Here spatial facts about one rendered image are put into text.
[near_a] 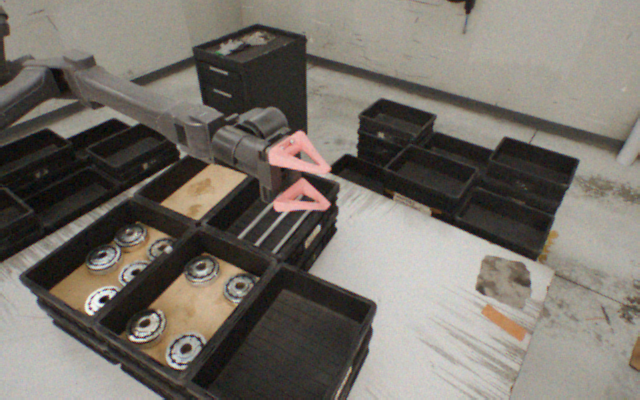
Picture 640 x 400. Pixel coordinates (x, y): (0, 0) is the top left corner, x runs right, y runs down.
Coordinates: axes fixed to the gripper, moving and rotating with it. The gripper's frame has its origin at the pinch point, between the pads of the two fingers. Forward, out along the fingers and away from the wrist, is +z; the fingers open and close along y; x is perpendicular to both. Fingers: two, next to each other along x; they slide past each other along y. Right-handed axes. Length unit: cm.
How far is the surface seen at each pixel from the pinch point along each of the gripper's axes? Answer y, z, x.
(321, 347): 62, -7, -9
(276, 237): 63, -42, -32
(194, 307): 62, -42, 3
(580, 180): 148, 41, -265
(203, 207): 62, -73, -27
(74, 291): 62, -75, 21
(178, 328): 62, -41, 10
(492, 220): 109, 8, -137
